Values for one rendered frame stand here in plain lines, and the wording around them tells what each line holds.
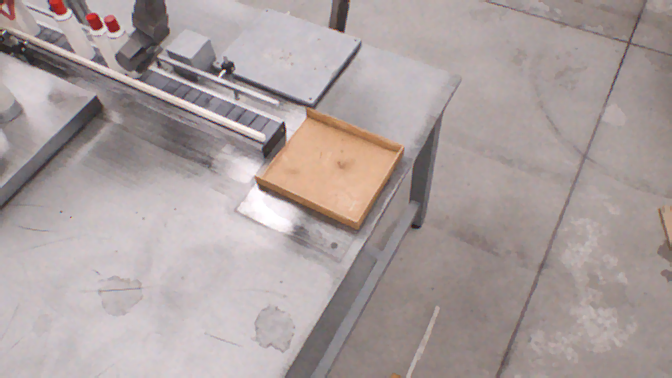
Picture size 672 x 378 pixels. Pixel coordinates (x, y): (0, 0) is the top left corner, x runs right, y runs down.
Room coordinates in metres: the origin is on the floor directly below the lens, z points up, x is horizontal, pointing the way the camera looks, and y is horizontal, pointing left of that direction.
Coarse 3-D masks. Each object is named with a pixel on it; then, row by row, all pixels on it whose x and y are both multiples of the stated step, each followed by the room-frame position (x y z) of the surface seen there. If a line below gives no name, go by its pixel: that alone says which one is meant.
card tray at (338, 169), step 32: (320, 128) 0.95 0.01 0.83; (352, 128) 0.92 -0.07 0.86; (288, 160) 0.85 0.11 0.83; (320, 160) 0.84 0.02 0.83; (352, 160) 0.83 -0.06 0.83; (384, 160) 0.82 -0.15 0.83; (288, 192) 0.73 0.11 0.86; (320, 192) 0.74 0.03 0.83; (352, 192) 0.73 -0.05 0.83; (352, 224) 0.63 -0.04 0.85
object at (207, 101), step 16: (48, 32) 1.45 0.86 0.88; (64, 48) 1.36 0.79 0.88; (96, 48) 1.34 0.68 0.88; (80, 64) 1.28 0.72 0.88; (144, 80) 1.17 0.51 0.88; (160, 80) 1.16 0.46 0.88; (176, 80) 1.16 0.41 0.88; (176, 96) 1.09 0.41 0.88; (192, 96) 1.08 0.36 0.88; (208, 96) 1.08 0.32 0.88; (192, 112) 1.02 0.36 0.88; (224, 112) 1.01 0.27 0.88; (240, 112) 1.00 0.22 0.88; (224, 128) 0.95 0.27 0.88; (256, 128) 0.94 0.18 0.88; (272, 128) 0.93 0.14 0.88
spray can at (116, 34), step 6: (108, 18) 1.20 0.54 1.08; (114, 18) 1.20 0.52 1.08; (108, 24) 1.19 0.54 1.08; (114, 24) 1.19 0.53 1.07; (108, 30) 1.19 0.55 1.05; (114, 30) 1.19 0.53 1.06; (120, 30) 1.20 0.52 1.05; (108, 36) 1.19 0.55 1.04; (114, 36) 1.18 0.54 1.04; (120, 36) 1.18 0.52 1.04; (126, 36) 1.20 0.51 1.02; (114, 42) 1.18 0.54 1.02; (120, 42) 1.18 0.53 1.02; (114, 48) 1.19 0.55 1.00; (126, 72) 1.19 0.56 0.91; (132, 72) 1.18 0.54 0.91; (144, 72) 1.20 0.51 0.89; (132, 78) 1.18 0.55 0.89; (138, 78) 1.18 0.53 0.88
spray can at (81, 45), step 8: (56, 0) 1.31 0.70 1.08; (56, 8) 1.29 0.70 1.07; (64, 8) 1.30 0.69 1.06; (56, 16) 1.29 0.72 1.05; (64, 16) 1.29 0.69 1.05; (72, 16) 1.30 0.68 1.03; (64, 24) 1.28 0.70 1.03; (72, 24) 1.29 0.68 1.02; (64, 32) 1.29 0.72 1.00; (72, 32) 1.28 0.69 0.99; (80, 32) 1.30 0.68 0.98; (72, 40) 1.28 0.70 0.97; (80, 40) 1.29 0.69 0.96; (88, 40) 1.31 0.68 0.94; (80, 48) 1.28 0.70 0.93; (88, 48) 1.29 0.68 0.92; (80, 56) 1.28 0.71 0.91; (88, 56) 1.29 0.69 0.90
